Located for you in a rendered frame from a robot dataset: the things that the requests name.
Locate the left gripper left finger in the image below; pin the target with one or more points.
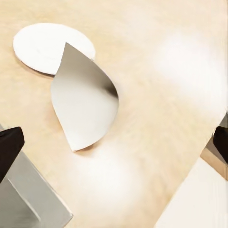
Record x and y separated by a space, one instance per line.
11 143

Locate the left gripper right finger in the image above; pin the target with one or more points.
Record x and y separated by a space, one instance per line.
220 140

